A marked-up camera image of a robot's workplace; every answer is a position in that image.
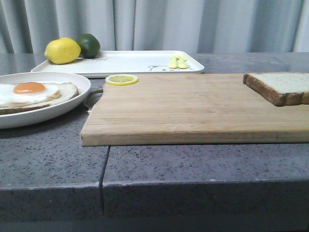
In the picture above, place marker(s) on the green lime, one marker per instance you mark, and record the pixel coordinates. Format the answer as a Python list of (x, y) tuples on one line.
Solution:
[(90, 46)]

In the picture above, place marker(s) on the yellow lemon slice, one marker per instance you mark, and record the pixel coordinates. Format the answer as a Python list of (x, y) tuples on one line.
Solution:
[(121, 79)]

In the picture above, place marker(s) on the yellow plastic spoon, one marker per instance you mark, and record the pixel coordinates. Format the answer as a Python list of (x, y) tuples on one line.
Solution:
[(181, 62)]

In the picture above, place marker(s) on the white rectangular bear tray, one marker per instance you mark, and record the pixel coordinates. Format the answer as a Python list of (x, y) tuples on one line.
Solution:
[(123, 62)]

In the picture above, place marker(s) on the grey curtain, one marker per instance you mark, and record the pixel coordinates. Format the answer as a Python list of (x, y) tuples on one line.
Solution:
[(193, 26)]

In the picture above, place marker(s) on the wooden cutting board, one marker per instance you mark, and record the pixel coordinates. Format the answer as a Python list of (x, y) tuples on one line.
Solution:
[(191, 109)]

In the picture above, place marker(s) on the fried egg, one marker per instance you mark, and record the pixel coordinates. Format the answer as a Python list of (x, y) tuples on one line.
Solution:
[(22, 94)]

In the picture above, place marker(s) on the metal cutting board handle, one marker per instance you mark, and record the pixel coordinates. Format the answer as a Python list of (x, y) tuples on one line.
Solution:
[(91, 99)]

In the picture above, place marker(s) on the yellow plastic fork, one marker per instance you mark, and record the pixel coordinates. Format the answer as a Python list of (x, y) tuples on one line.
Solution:
[(173, 64)]

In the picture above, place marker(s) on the white bread slice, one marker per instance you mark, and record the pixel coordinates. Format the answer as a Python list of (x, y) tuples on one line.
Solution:
[(280, 88)]

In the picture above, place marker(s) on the round white plate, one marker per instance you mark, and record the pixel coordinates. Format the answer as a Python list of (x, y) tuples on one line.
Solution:
[(47, 113)]

